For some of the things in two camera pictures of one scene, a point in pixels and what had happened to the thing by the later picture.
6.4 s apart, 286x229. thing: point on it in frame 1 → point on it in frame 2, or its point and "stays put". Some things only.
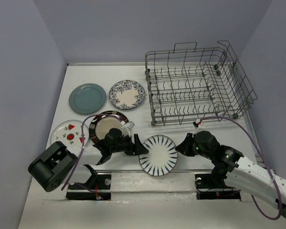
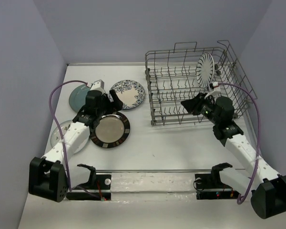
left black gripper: (139, 149) → (116, 106)
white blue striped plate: (162, 157) → (205, 69)
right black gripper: (184, 148) → (193, 105)
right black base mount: (206, 191) stays put
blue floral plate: (127, 94) stays put
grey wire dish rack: (188, 84) stays put
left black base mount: (98, 188) stays put
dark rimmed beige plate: (99, 126) stays put
